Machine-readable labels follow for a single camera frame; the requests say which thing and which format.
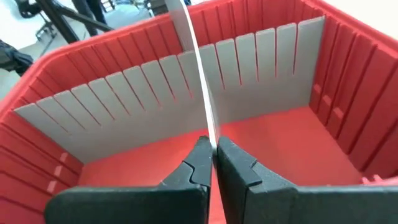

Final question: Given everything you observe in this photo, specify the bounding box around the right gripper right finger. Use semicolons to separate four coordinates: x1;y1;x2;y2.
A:
216;136;398;224

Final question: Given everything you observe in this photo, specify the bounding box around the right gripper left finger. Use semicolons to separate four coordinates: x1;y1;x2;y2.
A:
44;135;216;224

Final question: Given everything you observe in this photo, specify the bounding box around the red plastic bin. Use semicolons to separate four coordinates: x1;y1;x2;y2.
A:
0;0;398;224

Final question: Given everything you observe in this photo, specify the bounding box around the grey slotted divider panel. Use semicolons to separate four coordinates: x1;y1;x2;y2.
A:
14;15;326;164

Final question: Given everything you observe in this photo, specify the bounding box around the long grey slotted divider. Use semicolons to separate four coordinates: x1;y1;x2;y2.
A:
164;0;222;151

